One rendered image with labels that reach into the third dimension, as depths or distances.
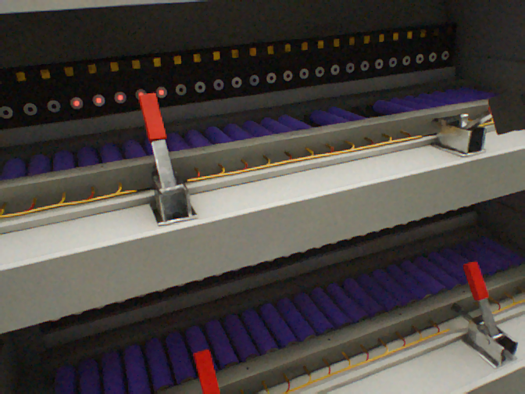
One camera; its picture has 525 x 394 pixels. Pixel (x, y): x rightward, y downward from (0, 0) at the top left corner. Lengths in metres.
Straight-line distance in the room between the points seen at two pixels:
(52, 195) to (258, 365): 0.22
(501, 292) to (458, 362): 0.12
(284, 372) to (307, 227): 0.15
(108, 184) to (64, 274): 0.09
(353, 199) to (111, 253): 0.18
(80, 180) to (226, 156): 0.12
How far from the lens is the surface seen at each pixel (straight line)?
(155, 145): 0.32
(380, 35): 0.57
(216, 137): 0.43
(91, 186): 0.37
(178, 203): 0.33
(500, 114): 0.39
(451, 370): 0.47
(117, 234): 0.31
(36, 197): 0.37
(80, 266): 0.31
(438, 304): 0.50
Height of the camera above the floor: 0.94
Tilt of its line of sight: 5 degrees down
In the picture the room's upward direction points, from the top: 11 degrees counter-clockwise
